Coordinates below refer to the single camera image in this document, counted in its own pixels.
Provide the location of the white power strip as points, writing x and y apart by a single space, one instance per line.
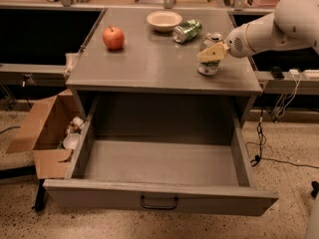
311 74

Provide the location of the grey open drawer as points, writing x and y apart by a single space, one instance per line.
162 146

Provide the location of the white ceramic bowl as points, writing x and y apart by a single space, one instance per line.
164 21

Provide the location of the black remote on shelf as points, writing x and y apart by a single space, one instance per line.
276 73

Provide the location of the red apple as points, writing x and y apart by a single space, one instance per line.
113 38

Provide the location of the white bowl in box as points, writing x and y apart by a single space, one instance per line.
71 141

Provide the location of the green white 7up can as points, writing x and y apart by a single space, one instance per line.
209 55

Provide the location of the grey cabinet counter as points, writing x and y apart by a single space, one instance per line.
152 62

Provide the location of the black drawer handle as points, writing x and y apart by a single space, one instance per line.
159 203

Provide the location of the brown cardboard box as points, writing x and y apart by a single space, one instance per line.
43 131

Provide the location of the green can lying down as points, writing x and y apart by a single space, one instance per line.
186 31

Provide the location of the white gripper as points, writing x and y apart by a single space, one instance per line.
236 45

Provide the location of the white cup in box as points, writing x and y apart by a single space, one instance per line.
77 122

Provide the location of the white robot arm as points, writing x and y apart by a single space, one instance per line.
293 25

